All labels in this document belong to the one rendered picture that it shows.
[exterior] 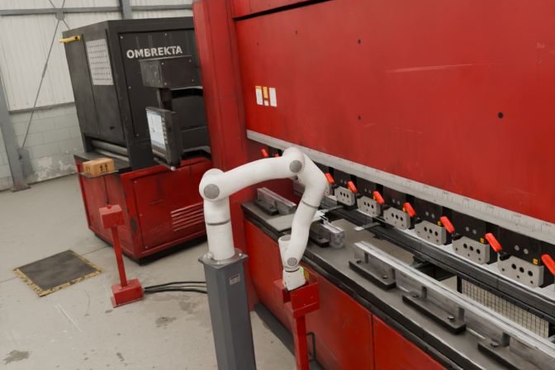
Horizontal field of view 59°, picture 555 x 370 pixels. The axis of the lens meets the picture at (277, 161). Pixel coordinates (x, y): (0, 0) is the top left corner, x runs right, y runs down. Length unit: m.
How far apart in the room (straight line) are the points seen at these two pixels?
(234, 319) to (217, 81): 1.63
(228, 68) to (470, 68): 2.03
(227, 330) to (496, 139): 1.52
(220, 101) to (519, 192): 2.24
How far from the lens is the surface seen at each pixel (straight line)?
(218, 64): 3.38
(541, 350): 1.84
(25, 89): 9.28
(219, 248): 2.34
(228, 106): 3.42
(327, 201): 3.18
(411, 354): 2.17
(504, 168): 1.67
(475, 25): 1.69
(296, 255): 2.30
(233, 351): 2.55
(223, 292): 2.39
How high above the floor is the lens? 1.98
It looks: 14 degrees down
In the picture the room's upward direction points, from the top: 5 degrees counter-clockwise
